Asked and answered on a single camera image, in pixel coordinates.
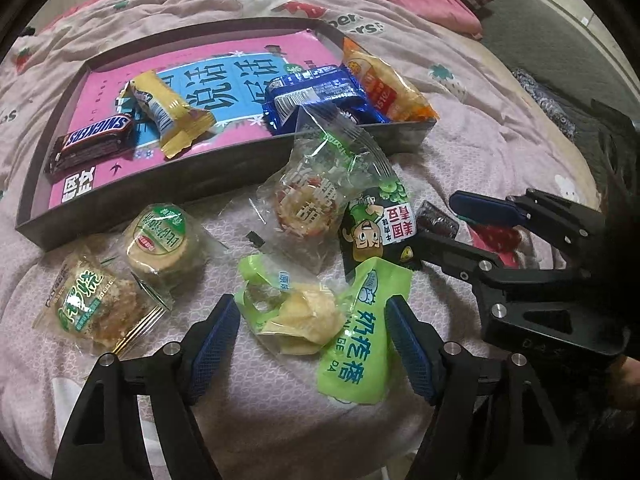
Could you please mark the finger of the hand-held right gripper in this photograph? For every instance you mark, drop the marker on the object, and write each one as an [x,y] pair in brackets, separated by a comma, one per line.
[480,207]
[450,252]

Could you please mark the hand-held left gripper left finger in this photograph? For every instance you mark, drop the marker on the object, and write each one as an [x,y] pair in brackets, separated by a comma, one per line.
[215,345]

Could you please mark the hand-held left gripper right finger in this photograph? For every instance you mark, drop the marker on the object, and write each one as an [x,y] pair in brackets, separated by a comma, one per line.
[410,345]

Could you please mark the small dark candy packet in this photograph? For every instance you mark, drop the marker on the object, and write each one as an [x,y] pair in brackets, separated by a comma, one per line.
[435,220]

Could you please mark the light green snack packet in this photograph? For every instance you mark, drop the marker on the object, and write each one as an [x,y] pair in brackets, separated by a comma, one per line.
[360,340]

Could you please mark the dark green cartoon packet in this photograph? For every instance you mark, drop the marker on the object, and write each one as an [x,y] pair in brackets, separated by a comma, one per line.
[370,240]

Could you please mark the clear packet round pastry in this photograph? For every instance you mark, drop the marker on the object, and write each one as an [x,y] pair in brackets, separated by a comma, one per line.
[155,250]

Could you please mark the clear packet crumbly pastry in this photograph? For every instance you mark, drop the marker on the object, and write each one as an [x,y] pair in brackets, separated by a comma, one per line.
[95,305]

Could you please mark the orange snack packet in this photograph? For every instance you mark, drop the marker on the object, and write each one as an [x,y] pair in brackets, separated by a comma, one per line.
[385,85]

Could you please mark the clear packet red-flecked pastry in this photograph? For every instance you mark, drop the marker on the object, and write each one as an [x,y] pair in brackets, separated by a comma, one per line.
[300,205]

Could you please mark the dark shallow cardboard box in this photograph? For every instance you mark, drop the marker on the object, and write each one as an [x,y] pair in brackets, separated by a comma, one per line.
[150,180]

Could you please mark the blue cookie packet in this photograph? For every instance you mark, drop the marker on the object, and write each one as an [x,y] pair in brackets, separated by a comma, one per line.
[310,92]

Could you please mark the brown chocolate bar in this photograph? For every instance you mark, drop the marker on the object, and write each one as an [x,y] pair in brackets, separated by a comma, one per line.
[90,142]

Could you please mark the yellow cake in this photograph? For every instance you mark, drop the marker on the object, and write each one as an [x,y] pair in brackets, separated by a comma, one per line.
[165,105]

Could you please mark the person's right forearm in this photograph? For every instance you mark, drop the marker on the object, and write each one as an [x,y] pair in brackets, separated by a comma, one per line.
[620,410]

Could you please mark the small black plastic piece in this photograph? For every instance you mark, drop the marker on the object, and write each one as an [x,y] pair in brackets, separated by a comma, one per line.
[255,239]

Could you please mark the printed strawberry blanket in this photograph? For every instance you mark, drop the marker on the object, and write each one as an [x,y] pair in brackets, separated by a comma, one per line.
[300,435]

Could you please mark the dark patterned cloth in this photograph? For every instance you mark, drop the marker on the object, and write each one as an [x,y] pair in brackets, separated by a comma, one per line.
[540,95]

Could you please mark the grey quilted headboard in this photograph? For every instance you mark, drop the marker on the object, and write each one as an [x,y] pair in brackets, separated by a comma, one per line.
[550,25]

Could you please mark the pink book with blue label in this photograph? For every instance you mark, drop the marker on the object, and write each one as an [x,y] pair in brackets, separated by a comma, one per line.
[95,87]

